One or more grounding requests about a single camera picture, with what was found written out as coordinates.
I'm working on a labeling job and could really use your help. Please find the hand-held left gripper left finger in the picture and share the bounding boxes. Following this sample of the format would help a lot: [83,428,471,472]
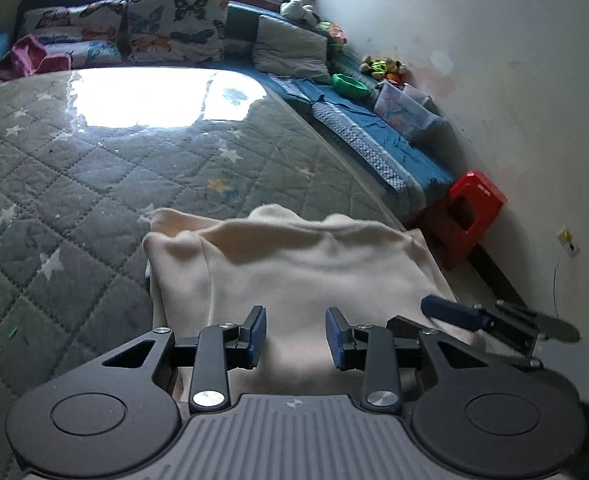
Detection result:
[102,305,268,415]

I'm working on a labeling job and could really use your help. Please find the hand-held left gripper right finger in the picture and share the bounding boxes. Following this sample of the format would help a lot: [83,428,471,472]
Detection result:
[325,306,492,415]

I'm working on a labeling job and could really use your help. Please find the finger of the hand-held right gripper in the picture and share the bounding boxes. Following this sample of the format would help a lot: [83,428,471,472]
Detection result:
[420,294,583,370]
[386,315,475,350]

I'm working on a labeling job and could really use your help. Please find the cream sweatshirt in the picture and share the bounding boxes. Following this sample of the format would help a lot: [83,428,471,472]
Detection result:
[143,203,476,407]

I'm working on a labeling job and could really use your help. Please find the red plastic stool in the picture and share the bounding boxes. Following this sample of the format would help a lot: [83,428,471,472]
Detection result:
[411,169,508,271]

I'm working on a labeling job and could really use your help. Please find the blue sofa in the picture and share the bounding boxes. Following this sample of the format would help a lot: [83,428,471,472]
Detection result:
[0,0,459,222]

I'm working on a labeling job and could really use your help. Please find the clear plastic storage box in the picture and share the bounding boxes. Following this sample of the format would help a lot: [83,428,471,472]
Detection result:
[373,80,451,144]

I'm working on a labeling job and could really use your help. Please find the green bowl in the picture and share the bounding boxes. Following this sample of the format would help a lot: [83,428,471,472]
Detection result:
[331,73,371,99]

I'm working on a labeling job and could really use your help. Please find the small plush toys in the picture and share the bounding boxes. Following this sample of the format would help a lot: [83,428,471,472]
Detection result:
[361,54,408,84]

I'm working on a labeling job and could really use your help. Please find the grey pillow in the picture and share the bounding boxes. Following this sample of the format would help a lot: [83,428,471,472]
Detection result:
[251,14,333,84]

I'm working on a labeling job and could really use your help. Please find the colourful toy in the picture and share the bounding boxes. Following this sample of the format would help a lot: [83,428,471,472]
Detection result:
[318,20,348,47]

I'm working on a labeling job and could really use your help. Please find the square butterfly print pillow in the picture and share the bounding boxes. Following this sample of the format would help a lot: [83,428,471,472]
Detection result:
[126,0,233,64]

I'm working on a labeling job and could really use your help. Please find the panda plush toy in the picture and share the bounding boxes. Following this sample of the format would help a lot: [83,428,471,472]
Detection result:
[280,0,321,29]

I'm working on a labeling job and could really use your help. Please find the long butterfly print cushion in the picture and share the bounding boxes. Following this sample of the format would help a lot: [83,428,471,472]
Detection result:
[21,0,126,67]

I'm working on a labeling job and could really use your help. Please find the pink cloth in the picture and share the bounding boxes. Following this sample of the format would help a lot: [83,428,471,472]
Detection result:
[0,33,71,82]

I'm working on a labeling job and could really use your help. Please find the wall socket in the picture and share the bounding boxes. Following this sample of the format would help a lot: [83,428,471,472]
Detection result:
[556,227,583,259]

